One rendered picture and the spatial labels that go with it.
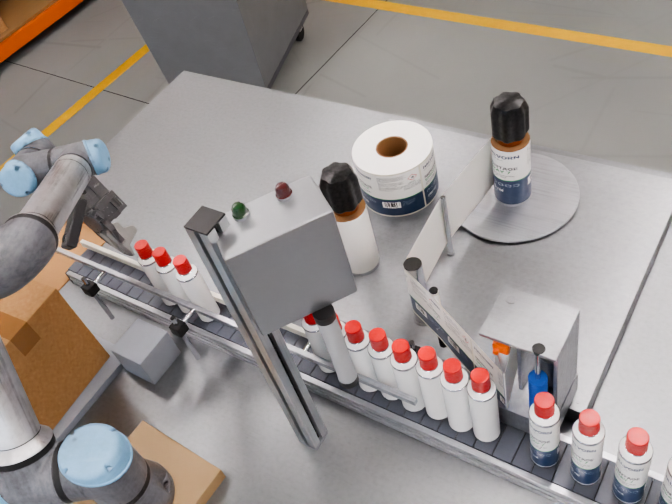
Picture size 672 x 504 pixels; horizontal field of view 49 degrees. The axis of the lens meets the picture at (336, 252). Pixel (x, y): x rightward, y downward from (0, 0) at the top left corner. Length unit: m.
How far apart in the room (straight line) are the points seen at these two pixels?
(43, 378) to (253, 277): 0.79
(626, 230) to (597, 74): 1.98
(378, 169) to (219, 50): 2.02
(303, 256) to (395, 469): 0.59
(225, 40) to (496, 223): 2.14
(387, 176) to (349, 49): 2.42
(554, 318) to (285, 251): 0.49
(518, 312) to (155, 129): 1.55
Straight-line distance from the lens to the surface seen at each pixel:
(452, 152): 1.99
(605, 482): 1.44
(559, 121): 3.43
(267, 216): 1.06
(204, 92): 2.58
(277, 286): 1.10
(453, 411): 1.41
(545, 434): 1.32
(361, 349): 1.41
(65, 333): 1.75
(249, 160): 2.22
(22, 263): 1.30
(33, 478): 1.49
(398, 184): 1.76
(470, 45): 3.96
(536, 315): 1.29
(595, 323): 1.61
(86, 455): 1.43
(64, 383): 1.80
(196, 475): 1.59
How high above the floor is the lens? 2.19
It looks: 47 degrees down
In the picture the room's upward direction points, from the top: 18 degrees counter-clockwise
